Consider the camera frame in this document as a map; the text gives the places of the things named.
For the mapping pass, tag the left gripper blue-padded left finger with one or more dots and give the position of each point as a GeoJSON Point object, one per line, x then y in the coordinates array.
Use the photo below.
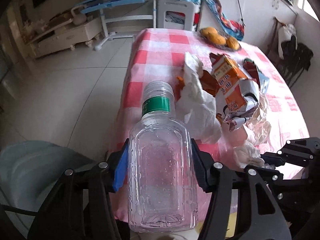
{"type": "Point", "coordinates": [120, 164]}

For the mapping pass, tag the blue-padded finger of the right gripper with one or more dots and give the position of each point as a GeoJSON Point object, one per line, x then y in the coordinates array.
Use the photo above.
{"type": "Point", "coordinates": [273, 159]}

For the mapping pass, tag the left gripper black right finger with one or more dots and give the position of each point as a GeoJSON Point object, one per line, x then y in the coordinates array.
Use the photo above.
{"type": "Point", "coordinates": [203, 162]}

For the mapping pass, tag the small white tissue ball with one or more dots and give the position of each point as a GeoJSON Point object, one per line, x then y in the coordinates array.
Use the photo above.
{"type": "Point", "coordinates": [247, 154]}

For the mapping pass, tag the clear plastic bottle green label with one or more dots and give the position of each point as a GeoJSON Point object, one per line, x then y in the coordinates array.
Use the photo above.
{"type": "Point", "coordinates": [161, 180]}

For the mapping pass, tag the white tissue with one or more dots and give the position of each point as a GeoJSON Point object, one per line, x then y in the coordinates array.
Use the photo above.
{"type": "Point", "coordinates": [196, 108]}

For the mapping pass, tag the small orange peel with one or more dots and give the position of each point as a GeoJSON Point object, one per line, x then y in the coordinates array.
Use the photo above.
{"type": "Point", "coordinates": [180, 84]}

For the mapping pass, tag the blue green milk carton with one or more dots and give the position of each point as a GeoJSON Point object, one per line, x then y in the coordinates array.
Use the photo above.
{"type": "Point", "coordinates": [256, 74]}

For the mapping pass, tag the teal sofa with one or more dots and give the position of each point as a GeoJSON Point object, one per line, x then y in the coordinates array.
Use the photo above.
{"type": "Point", "coordinates": [29, 170]}

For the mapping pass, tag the black clothes on chair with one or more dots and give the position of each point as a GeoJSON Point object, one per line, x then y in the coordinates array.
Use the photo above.
{"type": "Point", "coordinates": [290, 57]}

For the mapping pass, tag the red white checkered tablecloth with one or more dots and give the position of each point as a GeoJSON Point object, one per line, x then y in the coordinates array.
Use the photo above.
{"type": "Point", "coordinates": [181, 58]}

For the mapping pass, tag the dark fruit bowl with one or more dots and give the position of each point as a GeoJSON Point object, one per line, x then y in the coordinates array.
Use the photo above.
{"type": "Point", "coordinates": [221, 47]}

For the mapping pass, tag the yellow mango right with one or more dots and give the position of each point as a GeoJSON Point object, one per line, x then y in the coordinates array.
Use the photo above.
{"type": "Point", "coordinates": [232, 43]}

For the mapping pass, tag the yellow mango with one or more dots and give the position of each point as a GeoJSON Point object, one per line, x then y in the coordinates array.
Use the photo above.
{"type": "Point", "coordinates": [207, 31]}
{"type": "Point", "coordinates": [232, 43]}
{"type": "Point", "coordinates": [217, 39]}

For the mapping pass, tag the yellow mango middle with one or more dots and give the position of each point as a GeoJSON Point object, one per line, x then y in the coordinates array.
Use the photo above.
{"type": "Point", "coordinates": [217, 39]}

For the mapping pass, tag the yellow mango left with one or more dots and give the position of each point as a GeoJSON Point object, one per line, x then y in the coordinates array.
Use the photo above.
{"type": "Point", "coordinates": [207, 31]}

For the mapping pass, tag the white storage cabinet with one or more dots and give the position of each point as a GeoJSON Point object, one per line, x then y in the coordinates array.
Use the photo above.
{"type": "Point", "coordinates": [259, 18]}

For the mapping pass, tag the cream TV cabinet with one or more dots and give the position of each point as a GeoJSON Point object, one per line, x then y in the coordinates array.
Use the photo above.
{"type": "Point", "coordinates": [65, 37]}

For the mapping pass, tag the white plastic stool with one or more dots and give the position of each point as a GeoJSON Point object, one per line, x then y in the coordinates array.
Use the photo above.
{"type": "Point", "coordinates": [175, 14]}

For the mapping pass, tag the pink kettle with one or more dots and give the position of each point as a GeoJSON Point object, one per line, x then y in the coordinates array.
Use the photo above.
{"type": "Point", "coordinates": [78, 17]}

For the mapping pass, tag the colourful hanging bag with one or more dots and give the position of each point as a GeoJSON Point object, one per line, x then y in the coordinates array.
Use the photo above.
{"type": "Point", "coordinates": [231, 27]}

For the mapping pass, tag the blue study desk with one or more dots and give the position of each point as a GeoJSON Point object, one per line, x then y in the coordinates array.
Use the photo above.
{"type": "Point", "coordinates": [100, 6]}

